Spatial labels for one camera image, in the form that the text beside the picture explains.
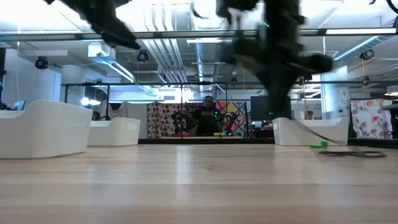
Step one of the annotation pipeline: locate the white plastic basket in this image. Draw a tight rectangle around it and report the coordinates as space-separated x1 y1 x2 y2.
0 99 93 159
87 117 141 147
272 116 351 147

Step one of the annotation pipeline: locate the colourful patchwork quilt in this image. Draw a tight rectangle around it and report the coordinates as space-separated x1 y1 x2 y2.
216 100 249 138

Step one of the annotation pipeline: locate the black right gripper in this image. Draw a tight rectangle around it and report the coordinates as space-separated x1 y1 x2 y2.
219 21 335 114

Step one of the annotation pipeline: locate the white floral hanging cloth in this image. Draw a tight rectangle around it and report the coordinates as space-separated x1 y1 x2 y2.
350 98 393 139

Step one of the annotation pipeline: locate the white round column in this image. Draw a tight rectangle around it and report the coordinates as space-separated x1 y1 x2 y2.
322 70 350 121

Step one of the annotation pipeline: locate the black computer monitor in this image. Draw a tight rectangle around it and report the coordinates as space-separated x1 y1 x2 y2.
250 95 269 121

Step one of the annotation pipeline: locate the white ceiling unit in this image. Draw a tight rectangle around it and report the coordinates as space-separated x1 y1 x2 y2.
88 42 116 60

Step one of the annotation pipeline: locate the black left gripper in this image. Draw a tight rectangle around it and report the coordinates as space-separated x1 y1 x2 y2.
60 0 141 50

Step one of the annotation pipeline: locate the white strip light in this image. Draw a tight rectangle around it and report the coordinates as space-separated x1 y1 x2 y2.
186 39 233 44

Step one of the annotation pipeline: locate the black aluminium rig frame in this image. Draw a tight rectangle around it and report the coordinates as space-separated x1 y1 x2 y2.
138 138 398 147

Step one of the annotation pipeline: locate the silver ventilation duct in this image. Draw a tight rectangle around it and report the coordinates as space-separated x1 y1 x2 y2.
194 42 225 94

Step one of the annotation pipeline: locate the brown patterned hanging cloth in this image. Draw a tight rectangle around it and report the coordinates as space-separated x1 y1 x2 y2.
147 102 187 139

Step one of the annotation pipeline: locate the person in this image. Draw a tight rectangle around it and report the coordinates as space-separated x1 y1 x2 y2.
194 95 225 137

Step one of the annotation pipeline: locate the black ceiling camera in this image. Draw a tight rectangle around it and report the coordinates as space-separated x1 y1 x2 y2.
34 55 50 70
136 49 149 63
360 49 376 62

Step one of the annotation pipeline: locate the dark mandala hanging cloth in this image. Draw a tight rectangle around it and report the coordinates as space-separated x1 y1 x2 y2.
185 102 201 138

